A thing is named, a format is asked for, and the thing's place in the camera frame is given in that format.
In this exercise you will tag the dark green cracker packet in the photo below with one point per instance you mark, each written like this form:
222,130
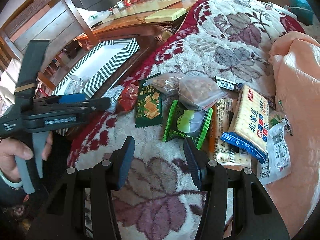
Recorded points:
148,105

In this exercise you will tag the teal cloth bag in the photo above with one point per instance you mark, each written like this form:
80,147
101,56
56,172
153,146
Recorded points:
298,3

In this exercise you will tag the white teal snack packet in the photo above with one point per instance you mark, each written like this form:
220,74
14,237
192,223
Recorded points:
115,95

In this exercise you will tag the green white striped box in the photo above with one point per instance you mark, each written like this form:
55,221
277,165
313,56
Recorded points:
115,60

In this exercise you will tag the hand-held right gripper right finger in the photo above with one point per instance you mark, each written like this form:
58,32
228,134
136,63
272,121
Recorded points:
193,161

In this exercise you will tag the pale green bangle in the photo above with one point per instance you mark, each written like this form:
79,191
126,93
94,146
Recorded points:
7,180

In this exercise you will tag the small black white box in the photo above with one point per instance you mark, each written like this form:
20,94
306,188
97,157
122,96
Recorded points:
225,83

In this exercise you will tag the yellow flat box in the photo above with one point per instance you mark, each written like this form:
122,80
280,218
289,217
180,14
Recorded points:
162,15

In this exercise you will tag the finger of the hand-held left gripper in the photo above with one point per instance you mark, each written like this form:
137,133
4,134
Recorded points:
72,98
101,103

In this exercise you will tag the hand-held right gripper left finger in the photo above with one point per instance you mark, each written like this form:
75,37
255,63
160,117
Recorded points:
125,161

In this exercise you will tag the small red box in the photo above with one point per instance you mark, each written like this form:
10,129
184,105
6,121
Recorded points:
127,3

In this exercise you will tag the clear bag of peanuts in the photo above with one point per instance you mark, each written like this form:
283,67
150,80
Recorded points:
165,82

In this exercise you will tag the person's left hand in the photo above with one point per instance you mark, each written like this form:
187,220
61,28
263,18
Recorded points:
10,155

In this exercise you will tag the orange-edged cracker pack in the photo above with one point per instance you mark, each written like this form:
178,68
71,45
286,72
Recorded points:
222,120

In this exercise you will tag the small green white packet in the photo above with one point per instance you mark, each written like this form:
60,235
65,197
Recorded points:
277,118

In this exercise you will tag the red snack packet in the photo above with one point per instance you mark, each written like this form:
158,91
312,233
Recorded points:
128,97

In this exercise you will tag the glass jar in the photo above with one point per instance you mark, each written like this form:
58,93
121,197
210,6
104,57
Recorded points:
167,33

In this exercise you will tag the white plastic bag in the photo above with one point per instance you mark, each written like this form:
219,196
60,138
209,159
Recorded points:
96,17

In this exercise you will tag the floral fleece blanket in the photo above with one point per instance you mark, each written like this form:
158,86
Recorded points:
225,42

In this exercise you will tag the wooden chair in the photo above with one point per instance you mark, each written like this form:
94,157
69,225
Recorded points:
37,22

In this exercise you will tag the glass-topped wooden table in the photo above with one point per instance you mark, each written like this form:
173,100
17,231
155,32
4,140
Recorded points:
140,10

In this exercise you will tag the crumpled clear plastic bag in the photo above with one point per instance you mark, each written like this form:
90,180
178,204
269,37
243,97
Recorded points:
76,82

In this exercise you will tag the blue-ended cracker pack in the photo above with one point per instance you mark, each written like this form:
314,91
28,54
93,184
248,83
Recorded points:
252,120

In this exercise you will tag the zip bag of brown nuts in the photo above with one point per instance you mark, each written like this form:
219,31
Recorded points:
200,92

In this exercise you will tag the peach blanket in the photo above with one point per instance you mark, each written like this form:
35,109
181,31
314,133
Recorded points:
295,80

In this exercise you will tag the bright green snack packet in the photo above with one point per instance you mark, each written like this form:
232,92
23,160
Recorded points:
180,125

